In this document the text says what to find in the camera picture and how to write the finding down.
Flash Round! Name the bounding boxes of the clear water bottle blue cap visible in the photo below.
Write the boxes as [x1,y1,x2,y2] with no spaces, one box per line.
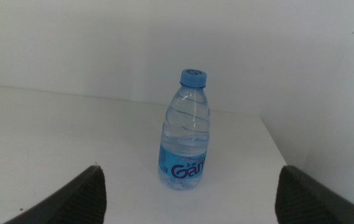
[157,68,211,191]

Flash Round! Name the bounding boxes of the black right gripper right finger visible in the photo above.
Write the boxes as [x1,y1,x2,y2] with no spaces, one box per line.
[274,165,354,224]

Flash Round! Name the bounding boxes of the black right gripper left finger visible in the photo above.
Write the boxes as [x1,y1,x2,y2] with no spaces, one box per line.
[4,165,108,224]

